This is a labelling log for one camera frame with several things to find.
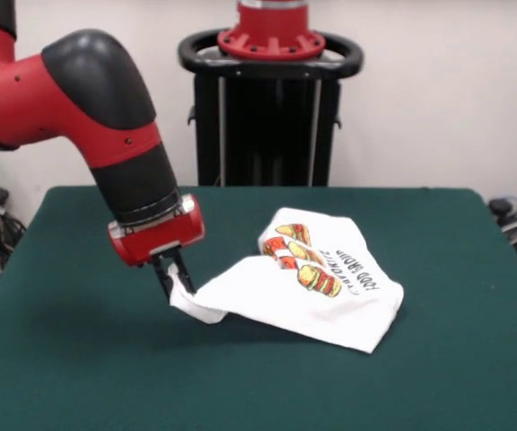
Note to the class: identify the white printed t-shirt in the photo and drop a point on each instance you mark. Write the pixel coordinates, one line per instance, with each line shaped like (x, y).
(258, 296)

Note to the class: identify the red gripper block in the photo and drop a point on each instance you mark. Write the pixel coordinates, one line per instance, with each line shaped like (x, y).
(160, 240)

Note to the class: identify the dark green table cloth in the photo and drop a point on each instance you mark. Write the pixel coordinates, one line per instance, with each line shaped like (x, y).
(106, 359)

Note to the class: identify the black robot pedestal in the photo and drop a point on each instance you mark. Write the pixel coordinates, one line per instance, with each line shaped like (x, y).
(263, 134)

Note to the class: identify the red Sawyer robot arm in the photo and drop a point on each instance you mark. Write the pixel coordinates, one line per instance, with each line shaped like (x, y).
(83, 112)

